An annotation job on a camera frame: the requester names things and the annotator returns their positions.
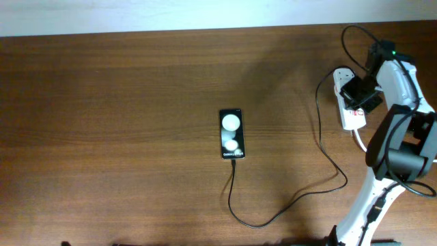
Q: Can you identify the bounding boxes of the black USB charging cable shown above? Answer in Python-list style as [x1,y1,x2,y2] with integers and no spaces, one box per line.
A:
[227,65,358,229]

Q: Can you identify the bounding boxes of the black smartphone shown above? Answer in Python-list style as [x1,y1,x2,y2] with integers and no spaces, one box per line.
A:
[219,109,246,159]

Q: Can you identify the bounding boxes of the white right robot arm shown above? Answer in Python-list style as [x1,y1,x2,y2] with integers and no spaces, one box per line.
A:
[325,40,436,245]

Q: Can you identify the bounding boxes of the white power strip red labels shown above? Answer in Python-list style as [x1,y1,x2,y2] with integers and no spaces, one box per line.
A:
[333,68,367,131]

